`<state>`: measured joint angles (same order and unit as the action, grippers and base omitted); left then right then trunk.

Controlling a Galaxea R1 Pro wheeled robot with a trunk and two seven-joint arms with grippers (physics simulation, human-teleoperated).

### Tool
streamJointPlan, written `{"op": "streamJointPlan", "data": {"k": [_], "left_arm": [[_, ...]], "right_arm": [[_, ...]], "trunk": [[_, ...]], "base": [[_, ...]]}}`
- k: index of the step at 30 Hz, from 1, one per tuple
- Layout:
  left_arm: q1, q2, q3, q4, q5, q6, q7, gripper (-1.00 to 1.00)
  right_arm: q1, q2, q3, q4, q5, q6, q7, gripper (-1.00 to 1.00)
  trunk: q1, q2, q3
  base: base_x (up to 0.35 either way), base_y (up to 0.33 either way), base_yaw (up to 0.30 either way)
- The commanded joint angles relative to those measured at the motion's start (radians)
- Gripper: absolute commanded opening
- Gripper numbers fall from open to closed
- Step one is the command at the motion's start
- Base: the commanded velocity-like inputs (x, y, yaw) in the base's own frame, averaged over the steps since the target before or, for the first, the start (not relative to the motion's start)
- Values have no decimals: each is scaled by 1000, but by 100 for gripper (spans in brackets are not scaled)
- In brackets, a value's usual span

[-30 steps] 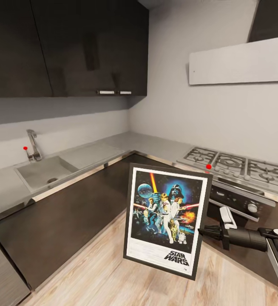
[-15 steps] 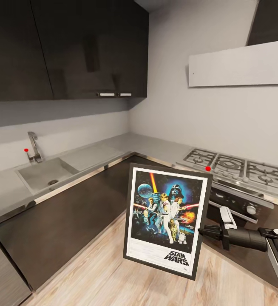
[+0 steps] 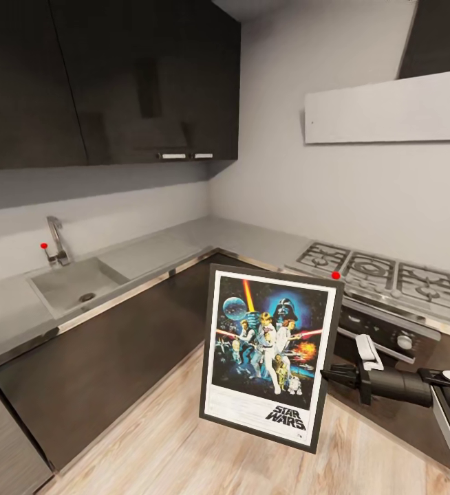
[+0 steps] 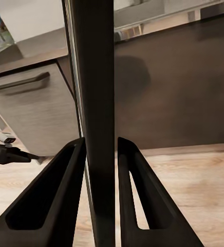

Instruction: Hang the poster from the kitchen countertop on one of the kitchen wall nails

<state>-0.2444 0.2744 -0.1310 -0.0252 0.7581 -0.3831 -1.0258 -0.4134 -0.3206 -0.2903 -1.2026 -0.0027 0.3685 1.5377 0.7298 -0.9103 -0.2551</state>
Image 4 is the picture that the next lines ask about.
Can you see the poster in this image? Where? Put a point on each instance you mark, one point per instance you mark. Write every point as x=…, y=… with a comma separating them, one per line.
x=89, y=26

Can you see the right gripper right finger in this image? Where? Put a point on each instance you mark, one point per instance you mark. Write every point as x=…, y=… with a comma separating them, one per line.
x=168, y=226

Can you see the dishwasher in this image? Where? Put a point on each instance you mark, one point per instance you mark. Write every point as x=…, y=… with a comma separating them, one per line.
x=38, y=105

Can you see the drop in sink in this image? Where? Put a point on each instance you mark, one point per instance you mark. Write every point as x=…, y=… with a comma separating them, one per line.
x=151, y=9

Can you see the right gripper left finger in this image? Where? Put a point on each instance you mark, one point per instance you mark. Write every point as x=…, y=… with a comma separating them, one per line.
x=45, y=213

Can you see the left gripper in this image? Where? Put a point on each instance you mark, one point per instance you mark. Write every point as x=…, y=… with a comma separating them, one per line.
x=14, y=154

